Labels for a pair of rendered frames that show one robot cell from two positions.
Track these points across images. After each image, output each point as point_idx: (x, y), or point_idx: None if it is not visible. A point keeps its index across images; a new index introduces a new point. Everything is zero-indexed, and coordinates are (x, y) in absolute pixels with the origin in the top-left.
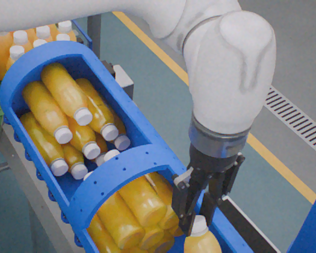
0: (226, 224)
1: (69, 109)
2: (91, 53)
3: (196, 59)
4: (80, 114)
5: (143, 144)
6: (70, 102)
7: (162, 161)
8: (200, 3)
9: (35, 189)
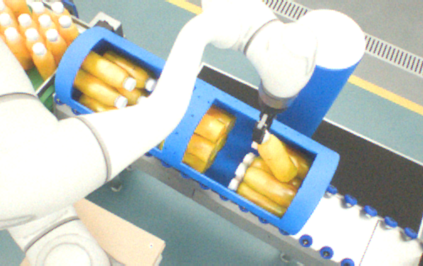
0: None
1: (118, 83)
2: (106, 30)
3: (268, 64)
4: (128, 84)
5: None
6: (115, 78)
7: (211, 98)
8: (248, 19)
9: None
